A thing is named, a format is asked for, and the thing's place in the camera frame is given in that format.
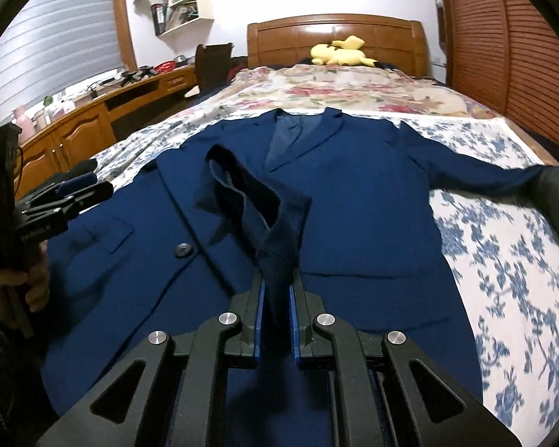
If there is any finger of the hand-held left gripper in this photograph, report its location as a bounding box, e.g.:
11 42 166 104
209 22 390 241
28 172 98 202
21 181 116 225

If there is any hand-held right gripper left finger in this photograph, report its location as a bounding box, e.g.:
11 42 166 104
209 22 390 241
36 274 266 447

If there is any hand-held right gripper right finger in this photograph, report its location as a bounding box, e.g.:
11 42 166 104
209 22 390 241
289 274 525 447

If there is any navy blue suit jacket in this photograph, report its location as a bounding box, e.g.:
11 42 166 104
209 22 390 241
42 107 559 447

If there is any person's left forearm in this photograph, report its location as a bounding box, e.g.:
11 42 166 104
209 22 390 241
0 305 63 434

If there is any person's left hand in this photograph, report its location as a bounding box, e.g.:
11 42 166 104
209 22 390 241
0 241 51 332

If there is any wooden desk cabinet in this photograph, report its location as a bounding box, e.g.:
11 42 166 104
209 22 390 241
16 63 201 174

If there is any pink bottle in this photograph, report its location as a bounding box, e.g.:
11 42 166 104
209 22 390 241
13 106 35 146

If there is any black device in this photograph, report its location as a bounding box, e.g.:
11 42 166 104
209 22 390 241
121 67 160 86

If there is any grey window blind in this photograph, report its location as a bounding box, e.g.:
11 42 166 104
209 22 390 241
0 0 124 132

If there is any black chair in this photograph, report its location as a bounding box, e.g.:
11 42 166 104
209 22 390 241
195 43 236 95

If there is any blue floral bed sheet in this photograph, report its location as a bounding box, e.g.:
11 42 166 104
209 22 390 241
93 102 559 443

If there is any pink floral quilt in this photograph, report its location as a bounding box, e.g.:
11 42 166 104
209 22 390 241
181 63 499 126

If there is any wooden headboard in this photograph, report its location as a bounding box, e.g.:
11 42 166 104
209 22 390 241
247 14 432 80

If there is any yellow plush toy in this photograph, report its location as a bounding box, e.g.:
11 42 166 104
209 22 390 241
310 36 379 67

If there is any wooden louvred wardrobe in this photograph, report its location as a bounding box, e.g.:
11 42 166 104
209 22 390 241
431 0 559 168

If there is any wooden window frame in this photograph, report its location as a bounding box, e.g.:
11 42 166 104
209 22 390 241
111 0 139 70

